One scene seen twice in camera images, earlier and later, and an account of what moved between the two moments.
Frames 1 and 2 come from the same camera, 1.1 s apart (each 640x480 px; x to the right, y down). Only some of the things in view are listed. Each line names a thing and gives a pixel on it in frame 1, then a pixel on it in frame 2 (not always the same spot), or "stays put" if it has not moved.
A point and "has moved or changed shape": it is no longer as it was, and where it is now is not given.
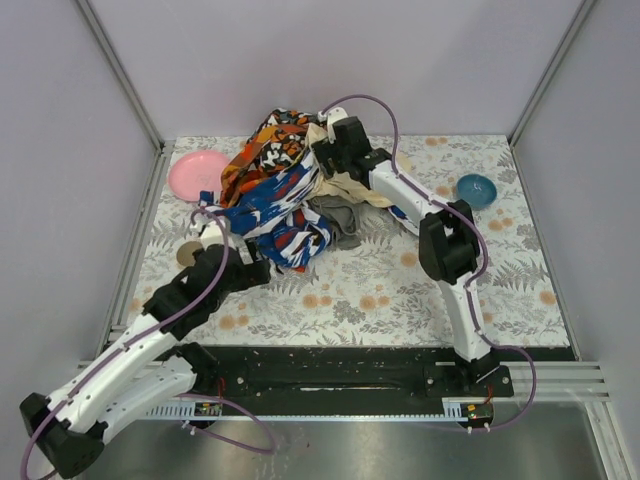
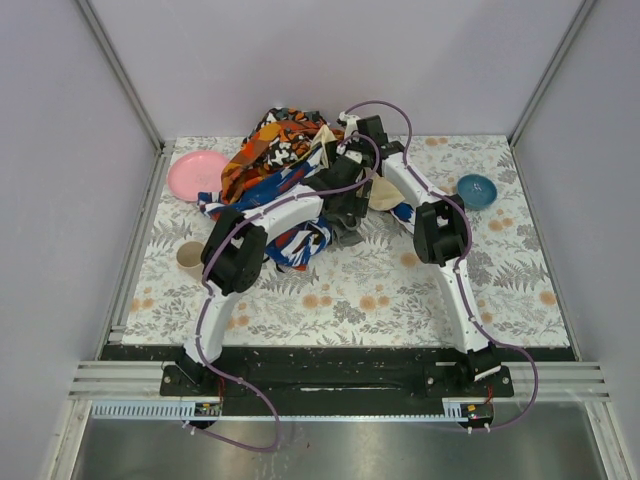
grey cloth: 341,215 stays put
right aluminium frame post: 550,72 stays put
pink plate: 194,172 stays put
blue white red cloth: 275,212 stays put
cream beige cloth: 337,185 has moved or changed shape
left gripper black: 254,258 to 347,220
